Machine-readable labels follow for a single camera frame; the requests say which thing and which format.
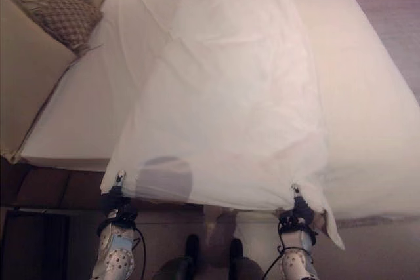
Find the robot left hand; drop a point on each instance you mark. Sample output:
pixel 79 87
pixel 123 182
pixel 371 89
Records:
pixel 115 198

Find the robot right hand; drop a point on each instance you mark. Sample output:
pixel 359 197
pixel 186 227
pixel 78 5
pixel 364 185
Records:
pixel 301 208

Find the thin white bed sheet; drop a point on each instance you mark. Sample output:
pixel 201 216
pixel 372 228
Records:
pixel 229 96

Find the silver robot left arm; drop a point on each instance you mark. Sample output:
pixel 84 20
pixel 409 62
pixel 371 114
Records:
pixel 115 250

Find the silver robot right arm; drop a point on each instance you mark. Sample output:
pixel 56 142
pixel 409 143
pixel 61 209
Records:
pixel 297 253

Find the white bed mattress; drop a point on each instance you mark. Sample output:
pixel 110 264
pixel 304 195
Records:
pixel 361 96

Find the dark robot right foot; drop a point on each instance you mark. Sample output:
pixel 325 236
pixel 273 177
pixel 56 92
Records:
pixel 236 250

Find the dark robot foot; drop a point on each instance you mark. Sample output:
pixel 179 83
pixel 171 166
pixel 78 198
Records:
pixel 236 250
pixel 192 246

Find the dark robot left foot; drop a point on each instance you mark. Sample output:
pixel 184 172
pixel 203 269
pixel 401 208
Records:
pixel 192 246

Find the dark wooden bedside cabinet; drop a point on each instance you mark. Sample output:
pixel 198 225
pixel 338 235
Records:
pixel 33 244

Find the brown patterned cushion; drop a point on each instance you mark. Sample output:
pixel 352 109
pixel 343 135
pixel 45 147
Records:
pixel 62 14

